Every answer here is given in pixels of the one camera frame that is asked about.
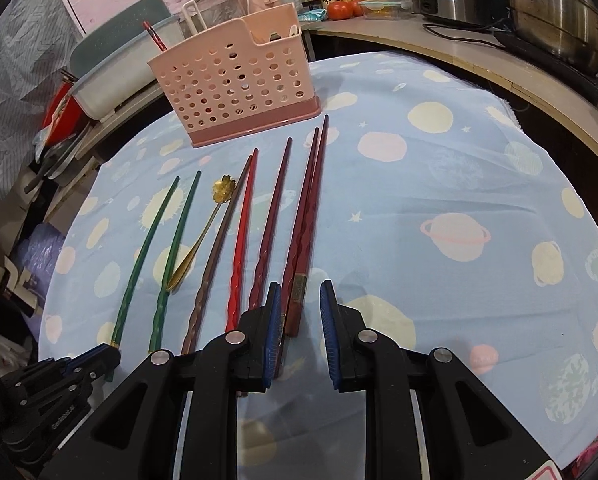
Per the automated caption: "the gold flower spoon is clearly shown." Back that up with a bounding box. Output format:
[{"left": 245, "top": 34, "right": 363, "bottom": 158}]
[{"left": 165, "top": 175, "right": 236, "bottom": 293}]

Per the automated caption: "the grey striped cloth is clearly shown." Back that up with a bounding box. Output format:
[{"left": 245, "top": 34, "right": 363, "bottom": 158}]
[{"left": 0, "top": 0, "right": 80, "bottom": 221}]

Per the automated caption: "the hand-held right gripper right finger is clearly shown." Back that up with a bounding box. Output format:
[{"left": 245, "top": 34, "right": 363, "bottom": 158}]
[{"left": 319, "top": 280, "right": 554, "bottom": 480}]

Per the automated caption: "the blue planet print tablecloth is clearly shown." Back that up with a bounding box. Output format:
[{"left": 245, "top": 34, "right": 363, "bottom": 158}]
[{"left": 38, "top": 50, "right": 598, "bottom": 480}]

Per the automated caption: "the bright red chopstick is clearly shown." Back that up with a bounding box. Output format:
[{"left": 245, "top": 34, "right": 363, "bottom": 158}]
[{"left": 225, "top": 148, "right": 259, "bottom": 335}]

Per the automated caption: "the dark thin chopstick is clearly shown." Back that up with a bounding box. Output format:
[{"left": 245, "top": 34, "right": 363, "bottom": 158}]
[{"left": 143, "top": 21, "right": 169, "bottom": 53}]

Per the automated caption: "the black power cable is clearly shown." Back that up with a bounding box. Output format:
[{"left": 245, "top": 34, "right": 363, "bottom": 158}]
[{"left": 423, "top": 21, "right": 507, "bottom": 52}]

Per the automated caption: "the beige counter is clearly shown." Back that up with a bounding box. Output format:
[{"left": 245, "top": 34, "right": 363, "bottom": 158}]
[{"left": 301, "top": 10, "right": 598, "bottom": 173}]

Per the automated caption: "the cardboard box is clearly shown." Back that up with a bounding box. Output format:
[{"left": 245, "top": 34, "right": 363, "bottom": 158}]
[{"left": 0, "top": 225, "right": 42, "bottom": 321}]

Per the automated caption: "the steel steamer pot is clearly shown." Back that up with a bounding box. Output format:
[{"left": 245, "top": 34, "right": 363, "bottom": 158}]
[{"left": 489, "top": 0, "right": 598, "bottom": 73}]

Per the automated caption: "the clear food container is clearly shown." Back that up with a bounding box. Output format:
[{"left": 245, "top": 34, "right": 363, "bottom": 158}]
[{"left": 359, "top": 0, "right": 412, "bottom": 19}]

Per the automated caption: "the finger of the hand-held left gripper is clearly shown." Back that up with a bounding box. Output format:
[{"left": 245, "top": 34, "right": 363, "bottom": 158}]
[
  {"left": 44, "top": 349, "right": 122, "bottom": 411},
  {"left": 2, "top": 344, "right": 105, "bottom": 396}
]

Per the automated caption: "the black induction cooker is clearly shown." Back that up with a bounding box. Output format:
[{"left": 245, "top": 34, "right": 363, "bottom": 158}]
[{"left": 494, "top": 32, "right": 598, "bottom": 98}]

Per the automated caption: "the green chopstick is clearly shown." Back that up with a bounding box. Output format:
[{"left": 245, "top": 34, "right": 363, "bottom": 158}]
[
  {"left": 148, "top": 171, "right": 202, "bottom": 355},
  {"left": 106, "top": 176, "right": 181, "bottom": 383}
]

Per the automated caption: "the brown chopstick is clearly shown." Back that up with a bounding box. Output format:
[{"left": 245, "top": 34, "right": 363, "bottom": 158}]
[{"left": 180, "top": 155, "right": 255, "bottom": 356}]

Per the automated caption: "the dark red chopstick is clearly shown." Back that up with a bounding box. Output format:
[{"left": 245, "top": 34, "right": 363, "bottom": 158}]
[
  {"left": 248, "top": 136, "right": 293, "bottom": 312},
  {"left": 274, "top": 127, "right": 321, "bottom": 381},
  {"left": 284, "top": 115, "right": 329, "bottom": 337}
]

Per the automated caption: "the blue-grey dish drainer box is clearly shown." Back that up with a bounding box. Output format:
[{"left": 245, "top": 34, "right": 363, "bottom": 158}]
[{"left": 69, "top": 0, "right": 182, "bottom": 121}]

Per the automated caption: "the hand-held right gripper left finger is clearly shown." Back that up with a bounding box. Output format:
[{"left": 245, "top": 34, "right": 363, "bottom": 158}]
[{"left": 38, "top": 282, "right": 284, "bottom": 480}]

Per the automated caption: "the glass electric kettle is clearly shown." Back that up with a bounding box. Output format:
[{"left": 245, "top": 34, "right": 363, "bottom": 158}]
[{"left": 181, "top": 0, "right": 250, "bottom": 36}]

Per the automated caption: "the purple plastic bag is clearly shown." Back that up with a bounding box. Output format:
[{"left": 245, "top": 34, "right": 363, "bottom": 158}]
[{"left": 16, "top": 222, "right": 70, "bottom": 281}]

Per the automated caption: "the red plastic basin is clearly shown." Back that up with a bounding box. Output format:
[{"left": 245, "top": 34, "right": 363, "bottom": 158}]
[{"left": 42, "top": 82, "right": 80, "bottom": 141}]

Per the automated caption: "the pink perforated utensil basket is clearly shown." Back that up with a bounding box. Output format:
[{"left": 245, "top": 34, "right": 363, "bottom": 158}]
[{"left": 146, "top": 2, "right": 322, "bottom": 149}]

